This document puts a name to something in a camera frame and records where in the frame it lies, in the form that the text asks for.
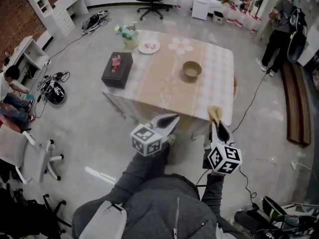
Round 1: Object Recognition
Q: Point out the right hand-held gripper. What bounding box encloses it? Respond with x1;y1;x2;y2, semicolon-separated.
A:
202;120;243;175

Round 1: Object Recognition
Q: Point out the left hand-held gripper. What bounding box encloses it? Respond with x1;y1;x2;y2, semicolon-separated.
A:
130;114;180;157

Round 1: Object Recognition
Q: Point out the beige cleaning cloth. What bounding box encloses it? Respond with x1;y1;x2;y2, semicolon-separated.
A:
208;105;223;128

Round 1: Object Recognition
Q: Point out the brown bowl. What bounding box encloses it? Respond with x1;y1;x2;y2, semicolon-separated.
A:
182;60;202;78

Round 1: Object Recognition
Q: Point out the person's right forearm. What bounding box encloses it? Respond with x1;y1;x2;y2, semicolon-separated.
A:
200;172;224;215

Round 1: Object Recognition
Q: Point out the person's left forearm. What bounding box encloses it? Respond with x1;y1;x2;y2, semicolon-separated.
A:
109;143;171;204

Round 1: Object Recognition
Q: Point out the table with checked tablecloth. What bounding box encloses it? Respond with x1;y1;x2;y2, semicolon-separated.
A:
102;29;236;140

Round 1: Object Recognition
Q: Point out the tan wicker chair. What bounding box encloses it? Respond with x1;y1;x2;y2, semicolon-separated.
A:
233;76;239;102

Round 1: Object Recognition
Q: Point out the black tissue box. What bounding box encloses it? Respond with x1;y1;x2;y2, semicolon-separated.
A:
101;51;134;89

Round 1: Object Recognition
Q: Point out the pink tissue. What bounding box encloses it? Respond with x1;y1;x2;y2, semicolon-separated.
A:
111;55;124;74

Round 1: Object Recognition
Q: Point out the white plate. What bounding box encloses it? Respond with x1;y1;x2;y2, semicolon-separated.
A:
138;39;160;55

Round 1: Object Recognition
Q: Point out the brown wooden bench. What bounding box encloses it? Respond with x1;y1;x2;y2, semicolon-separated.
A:
280;62;312;146

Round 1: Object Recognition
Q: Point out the person's grey jacket torso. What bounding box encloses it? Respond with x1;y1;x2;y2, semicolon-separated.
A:
71;173;247;239

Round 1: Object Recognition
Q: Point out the black roll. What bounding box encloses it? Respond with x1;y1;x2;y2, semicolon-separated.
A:
234;209;272;236

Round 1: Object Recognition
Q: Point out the flower bouquet in cream pot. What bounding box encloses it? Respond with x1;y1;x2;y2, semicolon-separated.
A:
114;23;140;50

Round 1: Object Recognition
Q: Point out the black and green device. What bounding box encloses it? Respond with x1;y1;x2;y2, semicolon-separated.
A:
261;195;319;234

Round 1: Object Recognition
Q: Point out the black shell seat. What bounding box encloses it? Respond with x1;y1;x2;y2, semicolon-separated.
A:
287;30;308;64

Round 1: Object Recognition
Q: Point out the white bin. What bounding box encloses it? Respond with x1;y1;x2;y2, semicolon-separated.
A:
212;10;224;24

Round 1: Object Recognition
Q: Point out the row of water jugs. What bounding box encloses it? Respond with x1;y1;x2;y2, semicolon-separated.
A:
225;5;262;34

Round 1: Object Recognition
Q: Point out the long black and white device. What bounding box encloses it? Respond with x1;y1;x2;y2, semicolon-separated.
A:
81;9;110;36

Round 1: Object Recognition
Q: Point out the white water dispenser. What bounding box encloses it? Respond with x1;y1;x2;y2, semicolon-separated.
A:
191;0;214;21

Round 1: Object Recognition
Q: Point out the white office chair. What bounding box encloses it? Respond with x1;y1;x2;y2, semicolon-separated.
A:
0;124;65;185

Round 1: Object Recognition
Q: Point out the white desk with drawers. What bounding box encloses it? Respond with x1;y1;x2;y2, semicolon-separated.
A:
22;0;90;37

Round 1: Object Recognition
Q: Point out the small white desk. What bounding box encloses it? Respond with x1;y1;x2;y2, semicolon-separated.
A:
3;35;50;72

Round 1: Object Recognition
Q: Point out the black office chair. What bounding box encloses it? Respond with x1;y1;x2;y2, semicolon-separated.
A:
0;183;73;239

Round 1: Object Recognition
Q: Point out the long black floor cable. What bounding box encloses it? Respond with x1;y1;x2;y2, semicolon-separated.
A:
230;70;271;134

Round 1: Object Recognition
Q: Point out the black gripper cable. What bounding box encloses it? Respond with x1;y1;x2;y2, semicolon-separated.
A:
195;168;212;187

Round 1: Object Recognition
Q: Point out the round black device with cables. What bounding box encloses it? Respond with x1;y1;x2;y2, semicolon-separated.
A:
38;71;68;106

